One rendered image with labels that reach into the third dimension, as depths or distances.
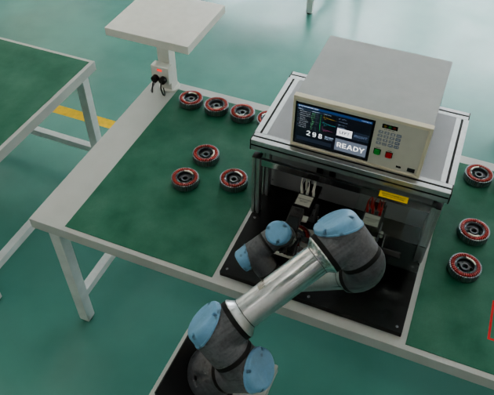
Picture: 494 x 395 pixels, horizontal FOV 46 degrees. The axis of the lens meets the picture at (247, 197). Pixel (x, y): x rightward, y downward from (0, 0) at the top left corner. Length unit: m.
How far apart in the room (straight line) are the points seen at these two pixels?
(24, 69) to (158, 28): 0.96
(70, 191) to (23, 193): 1.18
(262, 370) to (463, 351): 0.73
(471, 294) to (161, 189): 1.22
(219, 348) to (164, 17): 1.46
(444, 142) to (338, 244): 0.75
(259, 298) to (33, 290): 1.79
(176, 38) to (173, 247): 0.81
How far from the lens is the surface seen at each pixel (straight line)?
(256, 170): 2.08
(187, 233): 2.19
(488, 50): 4.92
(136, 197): 2.35
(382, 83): 1.96
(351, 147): 1.92
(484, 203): 2.48
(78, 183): 2.45
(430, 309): 2.08
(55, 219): 2.34
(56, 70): 3.11
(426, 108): 1.89
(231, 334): 1.51
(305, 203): 2.06
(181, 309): 2.89
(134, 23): 2.48
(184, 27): 2.43
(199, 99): 2.73
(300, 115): 1.90
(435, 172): 1.99
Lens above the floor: 2.42
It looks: 46 degrees down
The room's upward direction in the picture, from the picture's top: 1 degrees clockwise
